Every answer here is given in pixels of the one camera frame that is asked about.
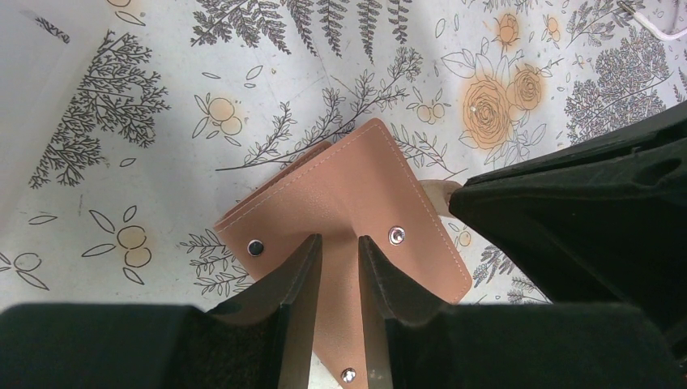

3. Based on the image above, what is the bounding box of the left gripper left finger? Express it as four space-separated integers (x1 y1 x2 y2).
1 234 322 388

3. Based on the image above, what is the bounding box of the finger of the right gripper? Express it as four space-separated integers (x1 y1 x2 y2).
449 103 686 355

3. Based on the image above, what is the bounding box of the white plastic card box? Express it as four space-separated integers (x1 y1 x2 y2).
1 1 110 226

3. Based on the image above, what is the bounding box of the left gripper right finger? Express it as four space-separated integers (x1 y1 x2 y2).
358 236 686 388

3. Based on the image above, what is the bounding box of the tan leather card holder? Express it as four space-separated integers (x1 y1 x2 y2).
215 119 472 388

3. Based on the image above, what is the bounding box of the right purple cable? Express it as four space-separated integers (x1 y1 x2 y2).
617 0 687 43

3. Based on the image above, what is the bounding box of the floral table mat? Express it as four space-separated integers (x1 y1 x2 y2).
1 1 686 379

